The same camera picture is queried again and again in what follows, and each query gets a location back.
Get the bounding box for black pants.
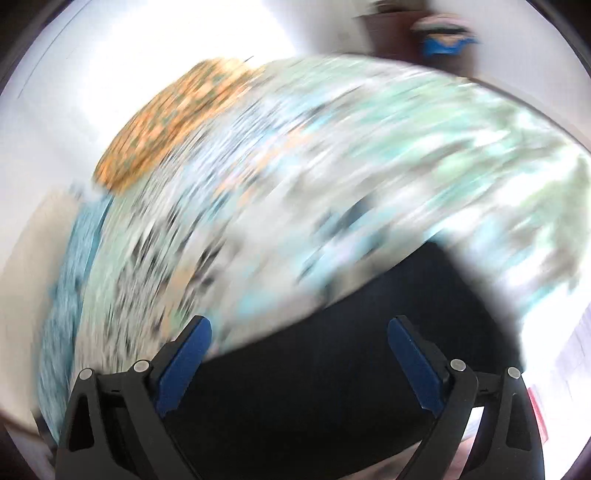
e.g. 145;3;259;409
163;243;521;479

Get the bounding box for teal patterned pillow near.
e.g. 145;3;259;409
37;277;84;440

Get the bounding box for teal patterned pillow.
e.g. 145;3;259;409
55;194;113;299
37;277;84;440

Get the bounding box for cream padded headboard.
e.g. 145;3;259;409
1;191;82;433

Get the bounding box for teal patterned pillow far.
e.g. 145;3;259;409
55;194;113;299

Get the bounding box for floral bed sheet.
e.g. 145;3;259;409
73;56;590;373

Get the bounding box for orange floral folded blanket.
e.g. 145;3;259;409
93;58;263;192

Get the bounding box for white wardrobe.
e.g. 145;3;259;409
0;0;325;195

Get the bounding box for laundry basket with clothes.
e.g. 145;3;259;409
411;13;478;76

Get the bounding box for dark wooden dresser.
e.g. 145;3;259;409
356;10;431;64

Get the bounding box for olive bag on dresser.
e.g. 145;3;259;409
370;0;428;14

